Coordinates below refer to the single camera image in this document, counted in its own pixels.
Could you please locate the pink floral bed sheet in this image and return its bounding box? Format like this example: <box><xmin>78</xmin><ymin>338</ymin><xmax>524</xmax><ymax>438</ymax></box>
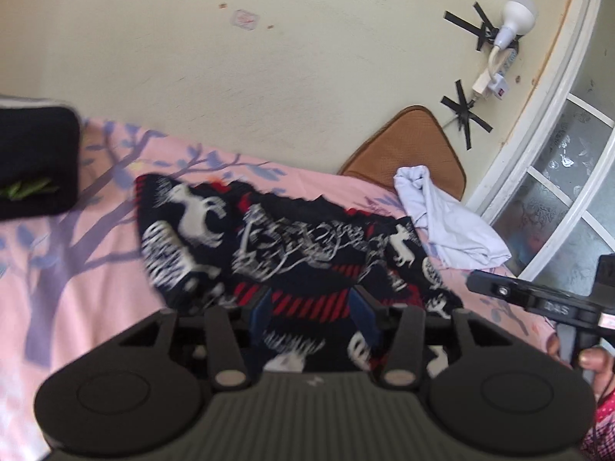
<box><xmin>0</xmin><ymin>115</ymin><xmax>561</xmax><ymax>461</ymax></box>

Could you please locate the small wall sticker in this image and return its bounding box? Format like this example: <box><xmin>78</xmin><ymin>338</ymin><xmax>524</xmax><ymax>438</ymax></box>
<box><xmin>231</xmin><ymin>10</ymin><xmax>259</xmax><ymax>31</ymax></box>

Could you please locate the black tape cross on wall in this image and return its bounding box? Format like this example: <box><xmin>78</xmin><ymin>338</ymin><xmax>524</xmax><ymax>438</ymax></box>
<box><xmin>440</xmin><ymin>79</ymin><xmax>493</xmax><ymax>151</ymax></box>

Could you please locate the white lamp with power strip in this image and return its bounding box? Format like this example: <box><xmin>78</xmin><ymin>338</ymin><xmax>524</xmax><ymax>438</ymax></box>
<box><xmin>472</xmin><ymin>0</ymin><xmax>538</xmax><ymax>99</ymax></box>

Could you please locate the black folded garment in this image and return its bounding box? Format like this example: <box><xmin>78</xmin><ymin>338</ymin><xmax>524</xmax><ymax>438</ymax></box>
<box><xmin>1</xmin><ymin>95</ymin><xmax>82</xmax><ymax>221</ymax></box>

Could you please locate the brown mesh cushion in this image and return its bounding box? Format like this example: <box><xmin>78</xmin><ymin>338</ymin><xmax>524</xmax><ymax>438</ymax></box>
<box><xmin>339</xmin><ymin>105</ymin><xmax>467</xmax><ymax>200</ymax></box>

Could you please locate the white folded garment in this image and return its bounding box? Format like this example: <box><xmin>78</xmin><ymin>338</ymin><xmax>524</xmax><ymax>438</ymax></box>
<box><xmin>393</xmin><ymin>166</ymin><xmax>511</xmax><ymax>270</ymax></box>

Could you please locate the person's right hand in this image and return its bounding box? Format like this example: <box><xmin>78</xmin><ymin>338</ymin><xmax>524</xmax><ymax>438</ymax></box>
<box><xmin>546</xmin><ymin>333</ymin><xmax>614</xmax><ymax>406</ymax></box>

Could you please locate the navy red patterned sweater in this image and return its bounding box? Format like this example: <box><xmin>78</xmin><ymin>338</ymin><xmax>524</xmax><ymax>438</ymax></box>
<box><xmin>136</xmin><ymin>174</ymin><xmax>461</xmax><ymax>373</ymax></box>

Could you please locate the window frame with frosted glass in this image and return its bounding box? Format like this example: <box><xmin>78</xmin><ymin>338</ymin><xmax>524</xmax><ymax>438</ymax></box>
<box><xmin>474</xmin><ymin>0</ymin><xmax>614</xmax><ymax>295</ymax></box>

